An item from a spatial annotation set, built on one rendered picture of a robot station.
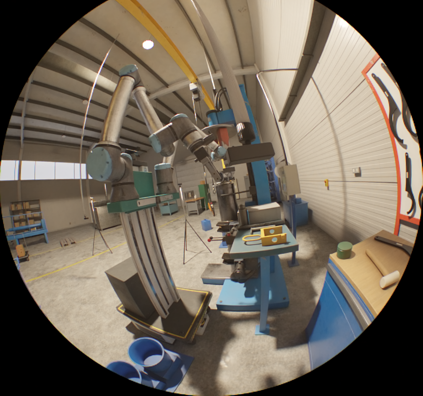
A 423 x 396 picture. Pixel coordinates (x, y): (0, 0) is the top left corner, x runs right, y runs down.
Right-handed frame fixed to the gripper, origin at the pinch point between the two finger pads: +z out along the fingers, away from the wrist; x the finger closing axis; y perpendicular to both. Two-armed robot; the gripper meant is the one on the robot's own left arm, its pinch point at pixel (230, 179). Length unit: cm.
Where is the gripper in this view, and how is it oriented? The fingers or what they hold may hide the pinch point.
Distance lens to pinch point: 153.7
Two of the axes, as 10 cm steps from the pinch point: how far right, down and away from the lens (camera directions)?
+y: -1.0, 0.4, 9.9
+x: -9.8, 1.6, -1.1
